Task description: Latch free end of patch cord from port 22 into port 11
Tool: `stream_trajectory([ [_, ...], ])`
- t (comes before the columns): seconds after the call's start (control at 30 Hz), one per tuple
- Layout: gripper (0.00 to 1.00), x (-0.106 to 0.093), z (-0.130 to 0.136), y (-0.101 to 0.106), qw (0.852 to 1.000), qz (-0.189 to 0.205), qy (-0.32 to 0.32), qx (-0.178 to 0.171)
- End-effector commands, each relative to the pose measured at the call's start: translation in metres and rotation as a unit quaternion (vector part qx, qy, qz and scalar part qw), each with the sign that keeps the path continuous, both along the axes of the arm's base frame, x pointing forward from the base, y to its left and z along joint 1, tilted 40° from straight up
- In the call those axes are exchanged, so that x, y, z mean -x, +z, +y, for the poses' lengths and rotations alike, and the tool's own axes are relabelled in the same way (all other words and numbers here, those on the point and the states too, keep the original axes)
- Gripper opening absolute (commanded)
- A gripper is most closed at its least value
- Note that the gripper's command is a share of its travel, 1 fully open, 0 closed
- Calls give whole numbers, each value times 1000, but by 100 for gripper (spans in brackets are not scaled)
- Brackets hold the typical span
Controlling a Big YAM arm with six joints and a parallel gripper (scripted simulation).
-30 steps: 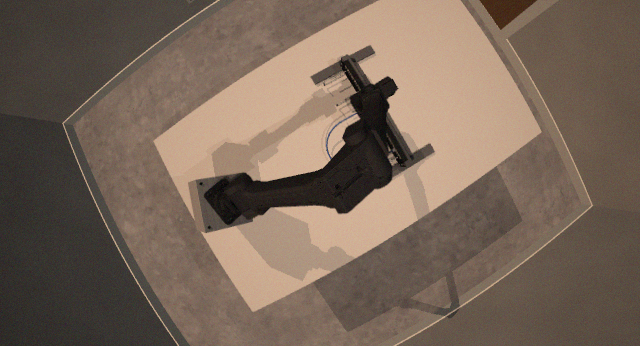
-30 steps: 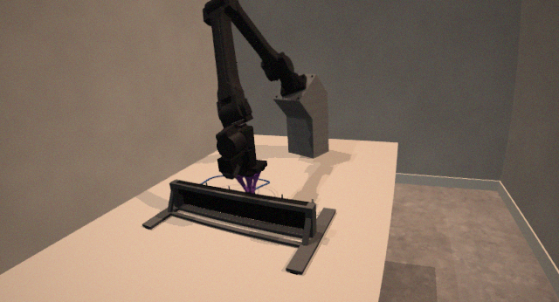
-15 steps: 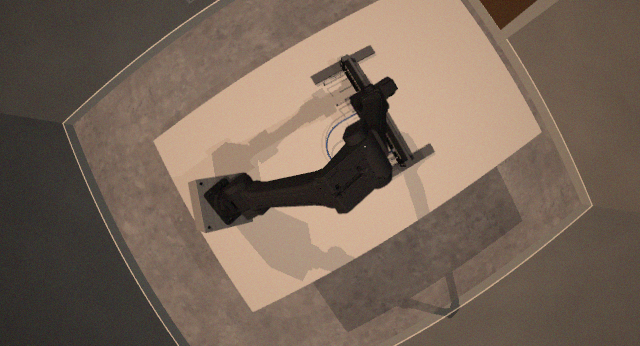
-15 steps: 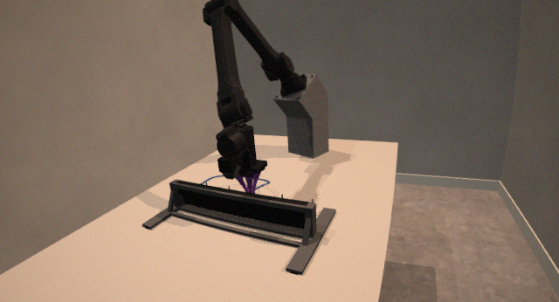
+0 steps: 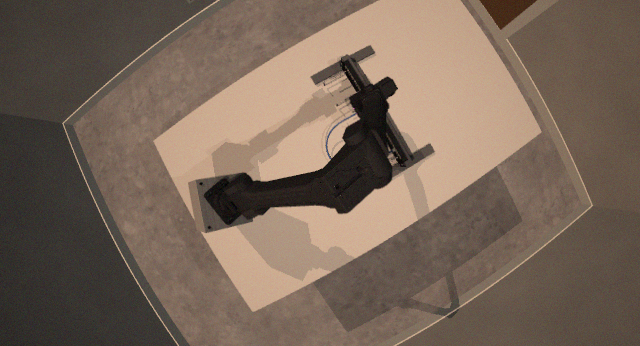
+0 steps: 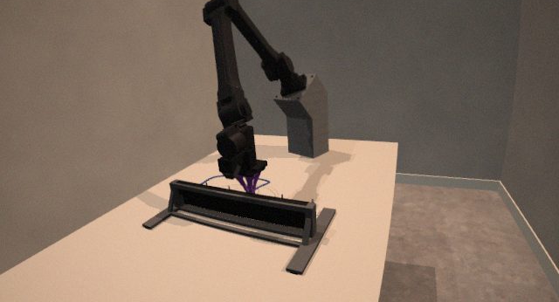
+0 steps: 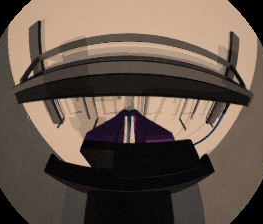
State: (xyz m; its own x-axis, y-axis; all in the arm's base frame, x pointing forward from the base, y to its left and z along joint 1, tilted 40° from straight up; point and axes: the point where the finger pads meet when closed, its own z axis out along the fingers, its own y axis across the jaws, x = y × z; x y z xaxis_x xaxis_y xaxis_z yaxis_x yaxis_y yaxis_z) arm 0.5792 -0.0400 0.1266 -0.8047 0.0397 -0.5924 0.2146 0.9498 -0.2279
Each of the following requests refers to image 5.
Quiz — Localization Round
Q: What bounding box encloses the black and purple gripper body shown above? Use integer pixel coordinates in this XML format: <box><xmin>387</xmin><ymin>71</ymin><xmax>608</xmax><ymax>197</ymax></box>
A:
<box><xmin>349</xmin><ymin>91</ymin><xmax>362</xmax><ymax>118</ymax></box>

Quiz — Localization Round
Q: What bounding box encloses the black patch panel rack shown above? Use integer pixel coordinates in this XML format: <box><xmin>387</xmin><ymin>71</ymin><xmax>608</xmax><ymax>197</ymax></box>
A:
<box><xmin>311</xmin><ymin>45</ymin><xmax>435</xmax><ymax>178</ymax></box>

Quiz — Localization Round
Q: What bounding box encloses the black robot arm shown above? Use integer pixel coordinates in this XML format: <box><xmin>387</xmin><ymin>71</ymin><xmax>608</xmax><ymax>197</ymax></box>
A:
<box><xmin>204</xmin><ymin>76</ymin><xmax>398</xmax><ymax>225</ymax></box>

